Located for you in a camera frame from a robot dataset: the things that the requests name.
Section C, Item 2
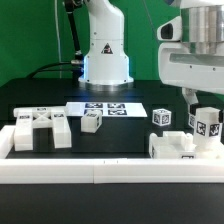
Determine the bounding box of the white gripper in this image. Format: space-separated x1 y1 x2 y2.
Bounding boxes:
158 43 224 115

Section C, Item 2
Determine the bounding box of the white chair seat part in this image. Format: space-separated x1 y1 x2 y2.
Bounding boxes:
149 131 196 159

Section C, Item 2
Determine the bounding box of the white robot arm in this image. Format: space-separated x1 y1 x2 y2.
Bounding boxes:
79 0 224 105

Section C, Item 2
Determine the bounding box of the white chair backrest part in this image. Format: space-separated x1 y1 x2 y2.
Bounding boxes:
13 106 72 151

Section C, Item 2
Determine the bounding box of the white tagged cube far right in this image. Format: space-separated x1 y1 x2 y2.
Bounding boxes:
188 113 195 128

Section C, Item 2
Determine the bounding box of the white sheet with tags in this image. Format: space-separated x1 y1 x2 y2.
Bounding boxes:
66 102 147 117

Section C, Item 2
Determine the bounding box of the white U-shaped border fence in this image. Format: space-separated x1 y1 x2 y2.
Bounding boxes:
0 125 224 184

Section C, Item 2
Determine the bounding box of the black cable on stand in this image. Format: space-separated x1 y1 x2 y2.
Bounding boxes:
25 0 88 80

